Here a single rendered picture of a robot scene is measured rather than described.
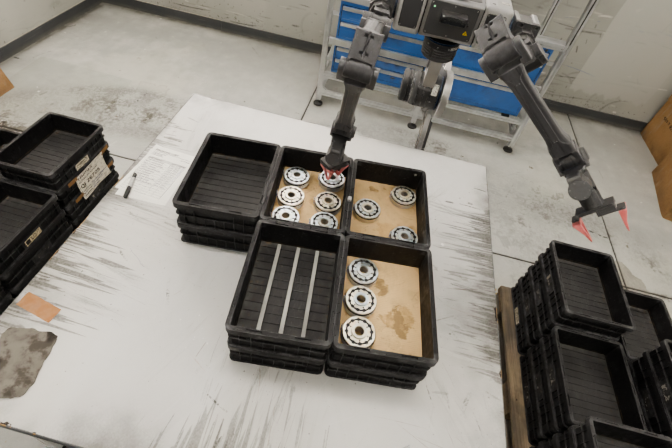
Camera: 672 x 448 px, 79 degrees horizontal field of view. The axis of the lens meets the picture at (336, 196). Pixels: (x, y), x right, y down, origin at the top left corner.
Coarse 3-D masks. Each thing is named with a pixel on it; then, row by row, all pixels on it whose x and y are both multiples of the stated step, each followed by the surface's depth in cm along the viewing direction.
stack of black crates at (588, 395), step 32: (544, 352) 180; (576, 352) 182; (608, 352) 181; (544, 384) 176; (576, 384) 172; (608, 384) 174; (544, 416) 170; (576, 416) 163; (608, 416) 165; (640, 416) 156
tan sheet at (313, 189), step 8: (312, 176) 170; (280, 184) 165; (312, 184) 167; (344, 184) 170; (304, 192) 163; (312, 192) 164; (320, 192) 165; (336, 192) 166; (304, 200) 161; (312, 200) 161; (304, 208) 158; (312, 208) 158; (304, 216) 155; (336, 216) 157
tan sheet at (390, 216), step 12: (360, 180) 173; (360, 192) 168; (372, 192) 169; (384, 192) 170; (384, 204) 165; (384, 216) 161; (396, 216) 162; (408, 216) 163; (360, 228) 155; (372, 228) 156; (384, 228) 157
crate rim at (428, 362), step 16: (368, 240) 139; (432, 272) 133; (432, 288) 129; (432, 304) 127; (336, 320) 117; (432, 320) 121; (336, 336) 114; (432, 336) 118; (352, 352) 113; (368, 352) 112; (384, 352) 113
